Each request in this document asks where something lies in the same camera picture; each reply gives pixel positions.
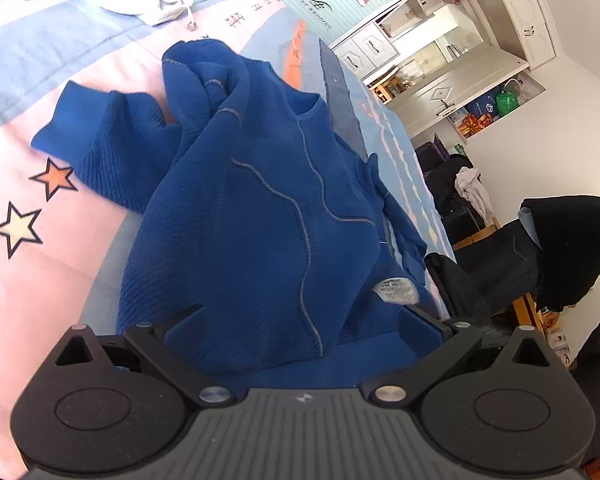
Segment white printed carton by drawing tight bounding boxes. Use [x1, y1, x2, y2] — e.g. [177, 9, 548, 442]
[547, 327, 572, 367]

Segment blue shopping bag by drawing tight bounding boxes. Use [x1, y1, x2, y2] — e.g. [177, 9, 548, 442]
[467, 97, 499, 122]

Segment wooden stool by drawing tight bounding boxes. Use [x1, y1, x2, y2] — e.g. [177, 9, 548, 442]
[512, 292, 554, 334]

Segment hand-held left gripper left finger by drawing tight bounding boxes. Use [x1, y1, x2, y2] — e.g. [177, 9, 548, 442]
[54, 304, 237, 409]

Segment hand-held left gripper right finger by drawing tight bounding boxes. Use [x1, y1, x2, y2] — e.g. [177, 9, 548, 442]
[361, 306, 554, 407]

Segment black chair with clothes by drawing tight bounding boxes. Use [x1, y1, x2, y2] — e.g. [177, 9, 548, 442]
[426, 154, 486, 231]

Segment pile of red snack packets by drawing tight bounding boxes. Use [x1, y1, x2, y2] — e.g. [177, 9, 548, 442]
[457, 112, 496, 140]

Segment blue knit sweater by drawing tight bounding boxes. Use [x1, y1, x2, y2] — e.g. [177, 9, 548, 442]
[30, 39, 447, 397]

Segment black cloth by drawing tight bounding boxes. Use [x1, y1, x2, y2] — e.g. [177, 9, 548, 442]
[424, 252, 494, 334]

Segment pastel star-print bedsheet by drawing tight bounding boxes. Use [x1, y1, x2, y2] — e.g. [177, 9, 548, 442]
[0, 0, 462, 467]

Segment wooden chair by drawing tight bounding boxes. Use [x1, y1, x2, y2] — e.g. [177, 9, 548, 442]
[452, 222, 504, 252]

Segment white garment on chair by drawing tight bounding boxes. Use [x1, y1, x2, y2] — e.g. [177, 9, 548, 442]
[454, 167, 495, 217]

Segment green plastic bag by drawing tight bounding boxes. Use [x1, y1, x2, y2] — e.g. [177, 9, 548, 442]
[495, 89, 520, 119]

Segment dark purple suitcase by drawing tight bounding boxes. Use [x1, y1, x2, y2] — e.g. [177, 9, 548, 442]
[415, 135, 451, 174]

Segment white panel door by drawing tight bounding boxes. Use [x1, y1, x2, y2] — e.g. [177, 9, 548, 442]
[392, 55, 549, 137]

